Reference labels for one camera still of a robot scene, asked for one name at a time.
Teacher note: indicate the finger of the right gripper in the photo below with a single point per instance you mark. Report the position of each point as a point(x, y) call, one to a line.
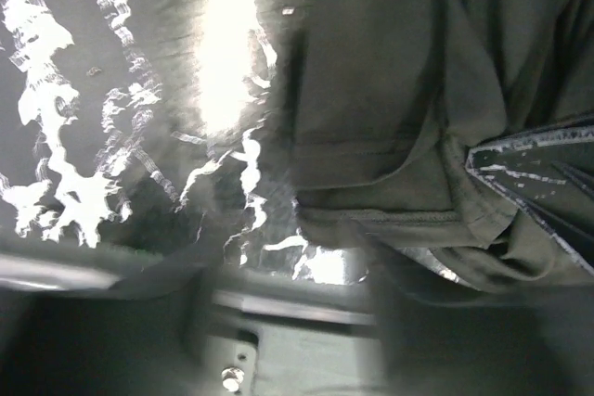
point(547, 173)

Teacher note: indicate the black t shirt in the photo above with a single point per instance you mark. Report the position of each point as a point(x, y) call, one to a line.
point(394, 95)

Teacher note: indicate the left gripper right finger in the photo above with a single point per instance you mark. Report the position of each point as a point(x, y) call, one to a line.
point(539, 345)

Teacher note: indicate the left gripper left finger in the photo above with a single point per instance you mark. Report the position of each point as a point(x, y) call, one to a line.
point(103, 321)

